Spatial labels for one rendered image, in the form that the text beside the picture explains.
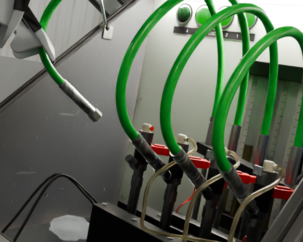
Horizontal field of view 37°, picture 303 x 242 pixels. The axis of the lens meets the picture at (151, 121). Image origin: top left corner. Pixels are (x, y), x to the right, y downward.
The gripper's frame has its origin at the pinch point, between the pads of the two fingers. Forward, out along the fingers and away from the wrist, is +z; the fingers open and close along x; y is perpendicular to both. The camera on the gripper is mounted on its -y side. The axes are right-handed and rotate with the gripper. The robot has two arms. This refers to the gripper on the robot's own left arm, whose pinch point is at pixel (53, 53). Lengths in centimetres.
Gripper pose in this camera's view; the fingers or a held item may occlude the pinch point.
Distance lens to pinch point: 79.3
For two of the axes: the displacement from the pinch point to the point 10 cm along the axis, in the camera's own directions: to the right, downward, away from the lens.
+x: 2.3, -0.7, -9.7
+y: -7.9, 5.7, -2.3
